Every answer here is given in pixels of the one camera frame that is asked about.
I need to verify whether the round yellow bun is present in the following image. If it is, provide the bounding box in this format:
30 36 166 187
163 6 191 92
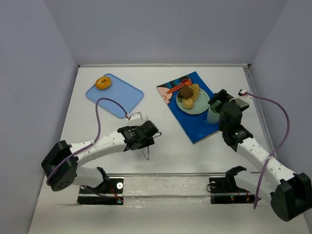
182 98 194 109

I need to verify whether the brown bread slice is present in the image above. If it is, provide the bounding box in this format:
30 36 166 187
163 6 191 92
190 83 200 101

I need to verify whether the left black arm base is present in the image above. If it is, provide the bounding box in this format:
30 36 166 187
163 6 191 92
77 167 124 205

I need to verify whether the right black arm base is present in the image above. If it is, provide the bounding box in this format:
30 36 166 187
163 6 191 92
206 166 255 204

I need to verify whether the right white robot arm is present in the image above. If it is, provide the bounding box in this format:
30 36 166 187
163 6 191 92
206 89 312 221

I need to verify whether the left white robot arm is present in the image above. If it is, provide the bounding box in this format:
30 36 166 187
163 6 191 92
41 120 159 192

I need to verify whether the green cup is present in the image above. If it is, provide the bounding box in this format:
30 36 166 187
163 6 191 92
207 105 219 124

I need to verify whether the green flower plate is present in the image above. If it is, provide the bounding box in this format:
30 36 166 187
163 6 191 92
175 88 210 115

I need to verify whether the orange plastic spoon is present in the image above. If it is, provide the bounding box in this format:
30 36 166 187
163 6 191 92
170 80 192 92

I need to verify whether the light blue tray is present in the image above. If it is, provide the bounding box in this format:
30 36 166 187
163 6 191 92
86 73 144 113

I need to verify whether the yellow glazed donut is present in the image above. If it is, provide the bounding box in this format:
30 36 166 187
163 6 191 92
95 76 112 90

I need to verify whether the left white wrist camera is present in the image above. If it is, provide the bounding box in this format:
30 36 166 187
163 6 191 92
129 112 143 126

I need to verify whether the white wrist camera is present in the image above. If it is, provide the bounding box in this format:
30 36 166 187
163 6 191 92
129 112 143 126
230 95 253 112

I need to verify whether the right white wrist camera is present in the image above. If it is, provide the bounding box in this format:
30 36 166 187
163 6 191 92
230 95 253 112

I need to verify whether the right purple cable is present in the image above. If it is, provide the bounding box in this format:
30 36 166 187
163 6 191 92
240 89 291 210

